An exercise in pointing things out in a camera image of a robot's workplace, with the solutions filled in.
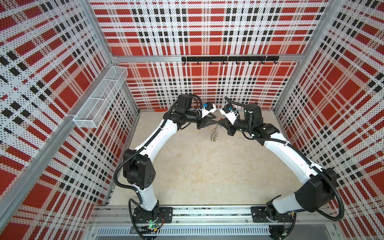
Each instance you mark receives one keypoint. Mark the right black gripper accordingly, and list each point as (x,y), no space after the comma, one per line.
(229,127)

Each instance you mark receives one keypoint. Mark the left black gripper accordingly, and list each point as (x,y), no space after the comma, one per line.
(204,122)

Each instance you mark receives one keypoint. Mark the grey key organizer red handle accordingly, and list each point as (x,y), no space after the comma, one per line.
(215,132)

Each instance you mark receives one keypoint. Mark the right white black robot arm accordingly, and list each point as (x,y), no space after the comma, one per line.
(318,192)

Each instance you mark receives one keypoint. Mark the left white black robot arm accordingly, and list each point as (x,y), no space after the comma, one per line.
(136,172)

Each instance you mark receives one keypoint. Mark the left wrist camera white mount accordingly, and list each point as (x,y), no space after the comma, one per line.
(207,110)

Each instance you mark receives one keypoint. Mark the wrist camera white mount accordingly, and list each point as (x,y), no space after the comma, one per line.
(230,113)
(207,110)

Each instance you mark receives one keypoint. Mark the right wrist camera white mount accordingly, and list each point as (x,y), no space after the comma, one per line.
(230,113)

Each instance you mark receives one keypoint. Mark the black hook rail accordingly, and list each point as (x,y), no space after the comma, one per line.
(225,59)

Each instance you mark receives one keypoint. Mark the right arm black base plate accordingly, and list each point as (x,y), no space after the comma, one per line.
(261,214)

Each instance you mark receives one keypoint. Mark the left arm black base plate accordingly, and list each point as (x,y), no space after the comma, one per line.
(163,214)

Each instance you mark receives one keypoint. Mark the white wire mesh basket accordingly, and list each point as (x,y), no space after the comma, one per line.
(108,85)

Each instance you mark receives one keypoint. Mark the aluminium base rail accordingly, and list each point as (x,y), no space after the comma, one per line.
(217,222)

